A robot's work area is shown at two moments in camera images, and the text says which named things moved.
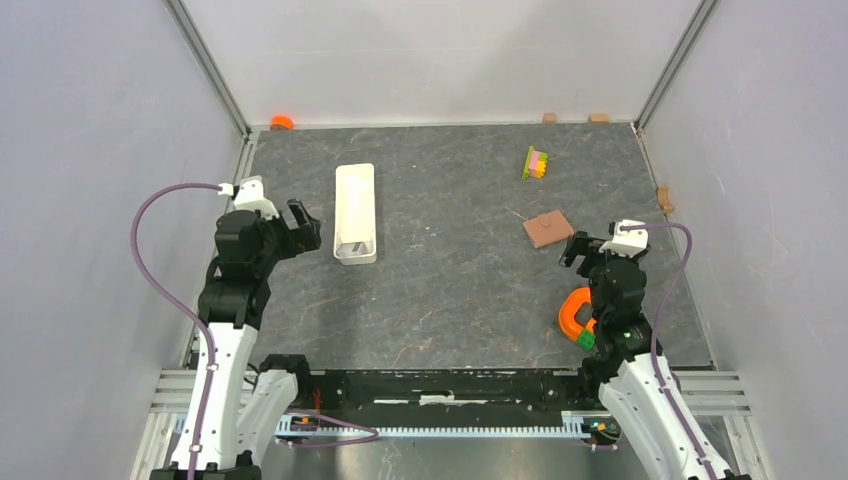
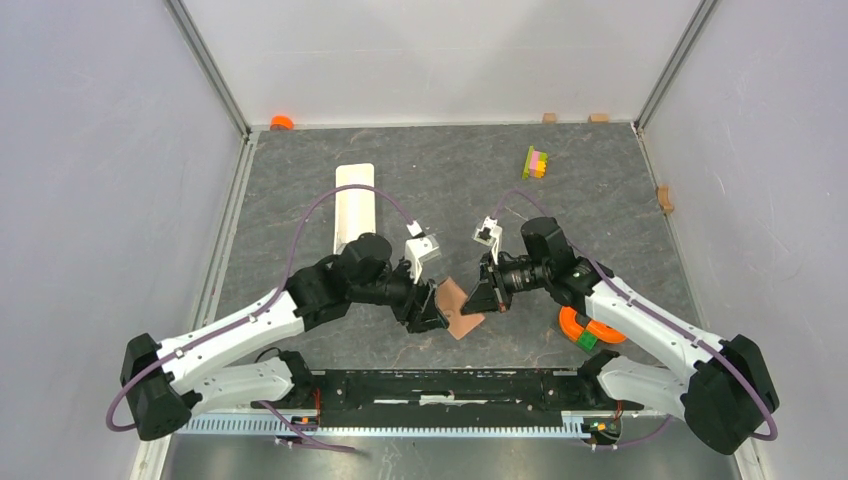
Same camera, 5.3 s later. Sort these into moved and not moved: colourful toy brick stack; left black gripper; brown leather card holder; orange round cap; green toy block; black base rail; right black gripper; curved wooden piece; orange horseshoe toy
Moved: left black gripper; right black gripper; brown leather card holder
Not moved: orange round cap; colourful toy brick stack; green toy block; black base rail; orange horseshoe toy; curved wooden piece
